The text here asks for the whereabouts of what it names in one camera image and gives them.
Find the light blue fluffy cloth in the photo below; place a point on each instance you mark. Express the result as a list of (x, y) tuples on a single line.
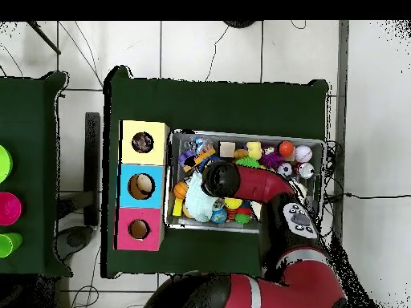
[(197, 202)]

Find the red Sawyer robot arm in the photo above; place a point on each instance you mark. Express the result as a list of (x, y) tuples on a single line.
[(263, 183)]

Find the silver mesh bin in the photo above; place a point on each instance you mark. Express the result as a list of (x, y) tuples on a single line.
[(176, 173)]

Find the wooden three-hole box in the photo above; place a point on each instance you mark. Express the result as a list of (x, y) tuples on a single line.
[(157, 154)]

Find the orange toy basketball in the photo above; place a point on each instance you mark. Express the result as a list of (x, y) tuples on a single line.
[(180, 190)]

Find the yellow smooth ball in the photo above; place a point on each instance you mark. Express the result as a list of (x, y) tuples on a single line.
[(232, 202)]

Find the green spiky rubber ball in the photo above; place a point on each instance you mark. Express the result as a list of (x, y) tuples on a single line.
[(247, 162)]

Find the yellow plush duck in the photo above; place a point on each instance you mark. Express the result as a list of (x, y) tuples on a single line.
[(254, 149)]

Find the dark green table cloth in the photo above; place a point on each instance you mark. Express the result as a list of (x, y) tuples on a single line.
[(29, 112), (208, 106)]

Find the purple spiky monster toy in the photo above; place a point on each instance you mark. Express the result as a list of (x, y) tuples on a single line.
[(271, 157)]

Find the orange smooth ball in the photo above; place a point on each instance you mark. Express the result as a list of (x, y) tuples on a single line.
[(286, 149)]

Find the white baseball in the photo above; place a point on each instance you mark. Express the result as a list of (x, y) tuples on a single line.
[(303, 154)]

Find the black upright panel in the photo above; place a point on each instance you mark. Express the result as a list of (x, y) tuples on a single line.
[(92, 160)]

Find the grey stand base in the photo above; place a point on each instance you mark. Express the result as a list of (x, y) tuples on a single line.
[(75, 239)]

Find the black round fixture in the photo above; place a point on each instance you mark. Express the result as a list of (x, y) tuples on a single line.
[(239, 23)]

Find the pink plastic cup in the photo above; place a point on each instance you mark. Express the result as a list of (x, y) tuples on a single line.
[(9, 208)]

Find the lime green plastic cup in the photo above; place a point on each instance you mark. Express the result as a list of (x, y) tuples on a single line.
[(8, 245), (4, 164)]

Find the black diagonal rod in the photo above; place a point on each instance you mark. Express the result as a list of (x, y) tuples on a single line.
[(43, 37)]

